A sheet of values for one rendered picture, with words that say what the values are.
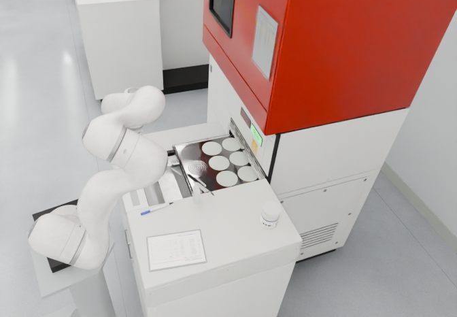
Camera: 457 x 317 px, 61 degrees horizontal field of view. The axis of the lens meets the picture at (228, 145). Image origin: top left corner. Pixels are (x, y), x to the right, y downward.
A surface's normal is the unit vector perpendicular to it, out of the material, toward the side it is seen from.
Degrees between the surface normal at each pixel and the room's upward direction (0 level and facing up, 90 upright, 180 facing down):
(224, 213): 0
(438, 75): 90
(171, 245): 0
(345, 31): 90
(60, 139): 0
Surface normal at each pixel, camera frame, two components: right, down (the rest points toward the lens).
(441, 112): -0.93, 0.19
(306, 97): 0.36, 0.65
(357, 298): 0.07, -0.74
